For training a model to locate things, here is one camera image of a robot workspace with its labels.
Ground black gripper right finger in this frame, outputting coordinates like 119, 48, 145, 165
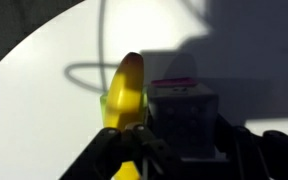
215, 113, 288, 180

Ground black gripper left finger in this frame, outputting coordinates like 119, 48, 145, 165
59, 122, 180, 180

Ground grey block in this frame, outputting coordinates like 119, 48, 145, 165
146, 81, 220, 160

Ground green block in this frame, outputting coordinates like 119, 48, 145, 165
99, 87, 149, 130

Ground pink block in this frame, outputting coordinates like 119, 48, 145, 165
149, 77, 197, 89

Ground yellow banana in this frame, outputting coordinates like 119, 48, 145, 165
102, 51, 146, 180

